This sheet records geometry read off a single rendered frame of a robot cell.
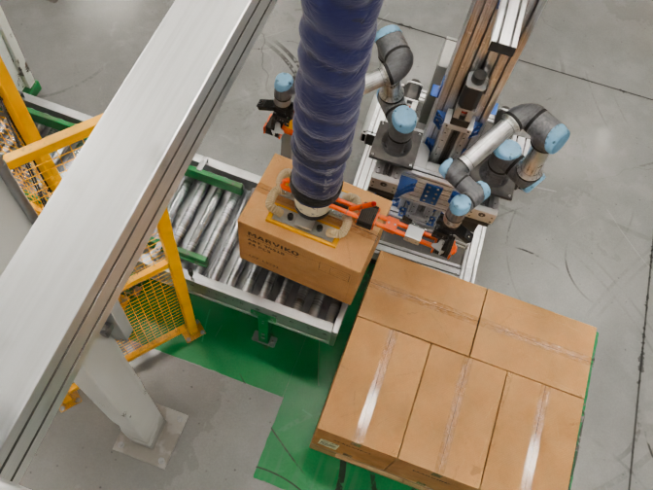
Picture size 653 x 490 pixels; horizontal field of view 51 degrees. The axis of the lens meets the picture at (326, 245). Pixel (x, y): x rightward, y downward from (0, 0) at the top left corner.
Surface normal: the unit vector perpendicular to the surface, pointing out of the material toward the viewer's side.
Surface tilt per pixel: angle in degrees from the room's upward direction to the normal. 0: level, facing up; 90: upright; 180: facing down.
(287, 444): 0
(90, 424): 0
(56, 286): 0
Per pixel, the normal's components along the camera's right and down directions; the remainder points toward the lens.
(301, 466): 0.09, -0.43
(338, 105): 0.36, 0.76
